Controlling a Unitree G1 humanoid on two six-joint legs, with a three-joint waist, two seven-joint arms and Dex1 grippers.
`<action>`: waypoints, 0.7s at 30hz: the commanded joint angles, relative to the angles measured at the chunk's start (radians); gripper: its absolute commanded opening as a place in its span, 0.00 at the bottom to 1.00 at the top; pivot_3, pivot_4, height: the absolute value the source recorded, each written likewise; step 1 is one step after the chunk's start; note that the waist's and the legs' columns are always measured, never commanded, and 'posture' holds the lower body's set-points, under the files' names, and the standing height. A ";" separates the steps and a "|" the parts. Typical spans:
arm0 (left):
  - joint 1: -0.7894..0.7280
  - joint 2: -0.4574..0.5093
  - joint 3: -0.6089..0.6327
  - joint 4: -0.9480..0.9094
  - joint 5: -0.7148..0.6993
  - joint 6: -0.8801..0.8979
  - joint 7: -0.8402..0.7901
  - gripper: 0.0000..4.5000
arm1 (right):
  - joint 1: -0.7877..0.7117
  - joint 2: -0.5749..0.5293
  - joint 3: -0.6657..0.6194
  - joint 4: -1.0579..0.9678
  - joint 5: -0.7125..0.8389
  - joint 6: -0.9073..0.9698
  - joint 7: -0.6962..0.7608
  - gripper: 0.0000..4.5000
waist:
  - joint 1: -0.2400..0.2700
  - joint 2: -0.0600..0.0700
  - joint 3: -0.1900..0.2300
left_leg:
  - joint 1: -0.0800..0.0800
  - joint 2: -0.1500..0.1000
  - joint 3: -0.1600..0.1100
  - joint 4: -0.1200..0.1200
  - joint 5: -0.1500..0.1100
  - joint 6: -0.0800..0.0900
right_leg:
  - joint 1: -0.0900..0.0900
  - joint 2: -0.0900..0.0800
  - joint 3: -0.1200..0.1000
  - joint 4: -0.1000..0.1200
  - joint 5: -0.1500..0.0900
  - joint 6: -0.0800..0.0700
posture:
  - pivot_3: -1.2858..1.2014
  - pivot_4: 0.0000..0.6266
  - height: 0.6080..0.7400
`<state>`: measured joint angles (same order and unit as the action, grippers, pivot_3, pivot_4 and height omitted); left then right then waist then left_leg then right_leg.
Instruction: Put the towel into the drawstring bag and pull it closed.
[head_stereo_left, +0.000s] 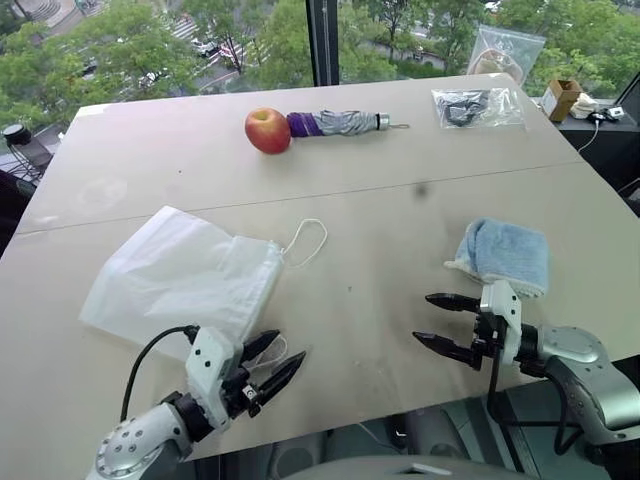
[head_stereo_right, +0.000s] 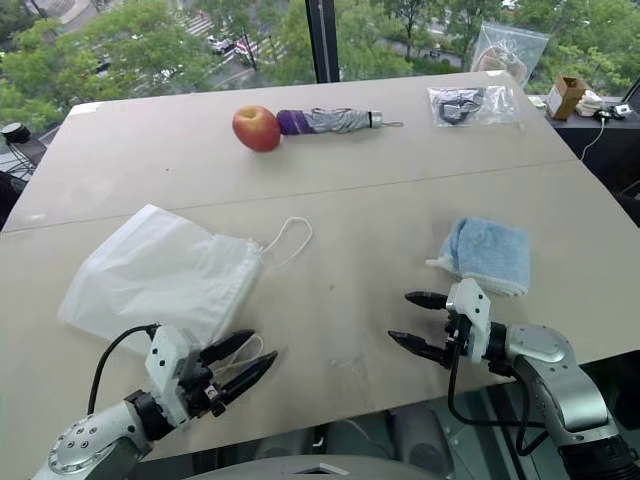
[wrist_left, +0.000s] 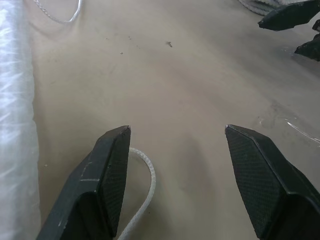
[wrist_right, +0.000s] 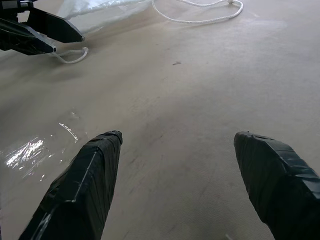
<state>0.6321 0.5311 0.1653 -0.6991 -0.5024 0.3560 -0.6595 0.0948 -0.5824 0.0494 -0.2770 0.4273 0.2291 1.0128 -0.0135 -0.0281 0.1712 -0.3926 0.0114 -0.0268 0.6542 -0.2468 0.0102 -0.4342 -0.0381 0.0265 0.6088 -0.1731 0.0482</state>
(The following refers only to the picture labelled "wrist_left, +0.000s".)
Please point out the white cloth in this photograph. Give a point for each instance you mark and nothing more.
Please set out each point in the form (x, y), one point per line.
(260, 5)

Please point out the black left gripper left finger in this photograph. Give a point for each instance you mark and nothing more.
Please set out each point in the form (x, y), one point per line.
(87, 190)

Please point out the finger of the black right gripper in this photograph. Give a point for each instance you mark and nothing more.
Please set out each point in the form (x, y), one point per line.
(290, 16)
(311, 50)

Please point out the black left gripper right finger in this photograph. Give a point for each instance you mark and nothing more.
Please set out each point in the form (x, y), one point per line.
(272, 190)

